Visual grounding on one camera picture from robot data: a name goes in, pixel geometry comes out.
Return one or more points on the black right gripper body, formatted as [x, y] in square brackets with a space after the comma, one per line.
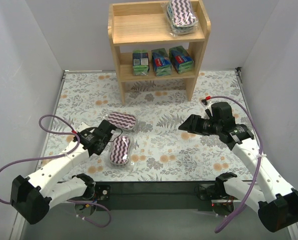
[197, 124]

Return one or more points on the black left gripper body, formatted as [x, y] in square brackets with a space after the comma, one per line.
[108, 136]

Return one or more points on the pink wavy sponge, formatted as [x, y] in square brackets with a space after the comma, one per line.
[180, 17]
[119, 154]
[124, 121]

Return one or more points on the green blue sponge pack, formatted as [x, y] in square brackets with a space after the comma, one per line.
[161, 62]
[181, 60]
[140, 62]

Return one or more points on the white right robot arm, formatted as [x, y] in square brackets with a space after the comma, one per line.
[276, 202]

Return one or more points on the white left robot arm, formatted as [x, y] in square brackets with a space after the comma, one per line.
[77, 151]

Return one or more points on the wooden two-tier shelf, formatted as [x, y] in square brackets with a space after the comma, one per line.
[144, 23]

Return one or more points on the pink wavy sponge top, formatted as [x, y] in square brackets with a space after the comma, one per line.
[124, 121]

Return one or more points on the floral patterned table mat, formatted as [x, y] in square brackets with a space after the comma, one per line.
[159, 150]

